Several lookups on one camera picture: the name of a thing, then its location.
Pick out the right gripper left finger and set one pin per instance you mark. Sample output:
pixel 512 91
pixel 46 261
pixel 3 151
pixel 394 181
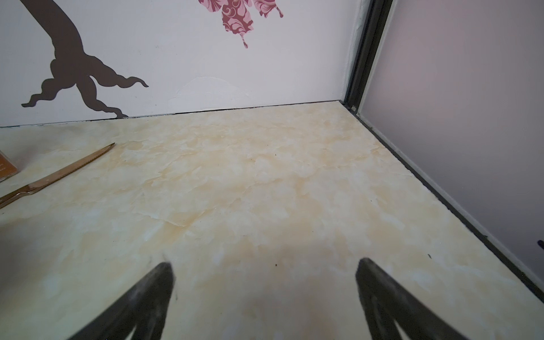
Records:
pixel 140 313

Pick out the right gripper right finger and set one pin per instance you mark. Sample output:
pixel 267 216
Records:
pixel 389 307

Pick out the wooden knife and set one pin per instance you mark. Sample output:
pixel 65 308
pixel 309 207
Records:
pixel 44 182

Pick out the amber spice jar black lid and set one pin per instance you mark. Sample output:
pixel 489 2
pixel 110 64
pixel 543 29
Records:
pixel 7 168

